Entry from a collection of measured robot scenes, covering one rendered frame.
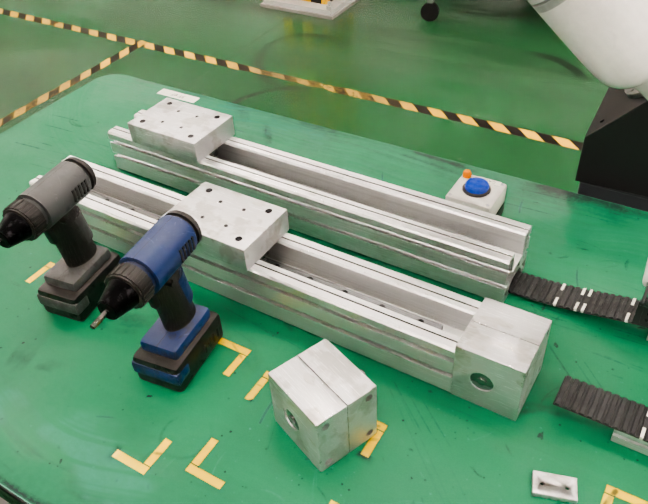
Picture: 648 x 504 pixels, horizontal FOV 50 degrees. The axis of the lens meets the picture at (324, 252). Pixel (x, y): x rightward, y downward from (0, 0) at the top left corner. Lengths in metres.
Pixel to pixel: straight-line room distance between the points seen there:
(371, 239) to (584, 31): 0.49
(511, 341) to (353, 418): 0.22
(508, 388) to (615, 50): 0.41
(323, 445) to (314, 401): 0.05
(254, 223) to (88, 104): 0.79
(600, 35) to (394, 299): 0.44
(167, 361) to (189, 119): 0.52
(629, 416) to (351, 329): 0.36
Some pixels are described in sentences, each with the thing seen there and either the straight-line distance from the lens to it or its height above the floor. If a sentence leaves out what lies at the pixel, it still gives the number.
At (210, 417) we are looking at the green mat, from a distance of 0.95.
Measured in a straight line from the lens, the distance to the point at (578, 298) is 1.09.
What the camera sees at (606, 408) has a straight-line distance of 0.94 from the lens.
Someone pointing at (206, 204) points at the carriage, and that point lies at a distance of 1.08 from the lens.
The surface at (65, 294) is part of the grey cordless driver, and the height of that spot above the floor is 0.83.
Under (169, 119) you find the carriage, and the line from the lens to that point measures 1.33.
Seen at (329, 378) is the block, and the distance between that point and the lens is 0.85.
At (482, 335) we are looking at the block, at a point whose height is 0.87.
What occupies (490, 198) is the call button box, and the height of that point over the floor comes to 0.84.
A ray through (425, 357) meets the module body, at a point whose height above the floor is 0.83.
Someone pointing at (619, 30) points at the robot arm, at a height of 1.23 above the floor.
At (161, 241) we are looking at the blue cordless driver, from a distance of 0.88.
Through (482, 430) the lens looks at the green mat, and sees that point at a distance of 0.93.
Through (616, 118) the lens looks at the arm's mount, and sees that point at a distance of 1.29.
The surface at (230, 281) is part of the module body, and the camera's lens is 1.06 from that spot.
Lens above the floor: 1.53
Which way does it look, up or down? 40 degrees down
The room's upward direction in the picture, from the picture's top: 4 degrees counter-clockwise
